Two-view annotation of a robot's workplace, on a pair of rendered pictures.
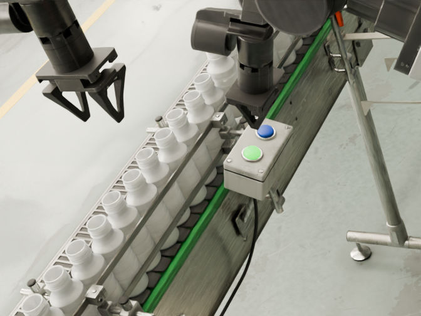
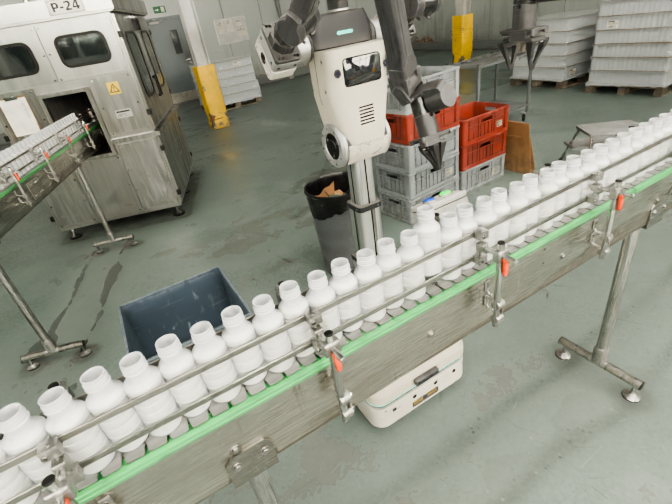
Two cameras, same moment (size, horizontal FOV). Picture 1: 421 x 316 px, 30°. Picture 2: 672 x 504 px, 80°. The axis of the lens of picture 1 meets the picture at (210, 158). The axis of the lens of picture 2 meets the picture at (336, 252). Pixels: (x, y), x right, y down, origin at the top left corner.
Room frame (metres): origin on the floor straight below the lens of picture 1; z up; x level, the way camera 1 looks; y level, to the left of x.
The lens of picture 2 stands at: (2.24, 0.00, 1.60)
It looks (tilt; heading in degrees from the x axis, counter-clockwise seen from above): 31 degrees down; 201
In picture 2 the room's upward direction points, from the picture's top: 10 degrees counter-clockwise
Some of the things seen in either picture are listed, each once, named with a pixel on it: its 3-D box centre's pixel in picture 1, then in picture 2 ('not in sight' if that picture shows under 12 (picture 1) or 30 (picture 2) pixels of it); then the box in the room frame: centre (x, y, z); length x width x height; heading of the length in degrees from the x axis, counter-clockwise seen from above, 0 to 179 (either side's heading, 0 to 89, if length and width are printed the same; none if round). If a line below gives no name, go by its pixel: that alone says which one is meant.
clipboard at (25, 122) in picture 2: not in sight; (19, 116); (-0.39, -3.71, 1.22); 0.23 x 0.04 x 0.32; 120
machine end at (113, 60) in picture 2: not in sight; (104, 116); (-1.27, -3.73, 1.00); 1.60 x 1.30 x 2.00; 30
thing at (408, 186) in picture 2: not in sight; (417, 171); (-1.08, -0.44, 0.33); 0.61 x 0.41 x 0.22; 144
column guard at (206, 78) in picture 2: not in sight; (211, 96); (-4.78, -4.72, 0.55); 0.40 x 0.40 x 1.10; 48
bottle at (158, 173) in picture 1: (161, 187); (514, 213); (1.21, 0.11, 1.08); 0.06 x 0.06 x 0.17
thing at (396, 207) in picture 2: not in sight; (418, 195); (-1.08, -0.44, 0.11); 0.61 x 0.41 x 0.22; 143
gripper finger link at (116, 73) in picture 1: (100, 93); (516, 51); (0.97, 0.10, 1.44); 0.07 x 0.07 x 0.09; 48
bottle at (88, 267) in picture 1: (96, 280); (569, 185); (1.04, 0.26, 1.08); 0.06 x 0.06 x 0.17
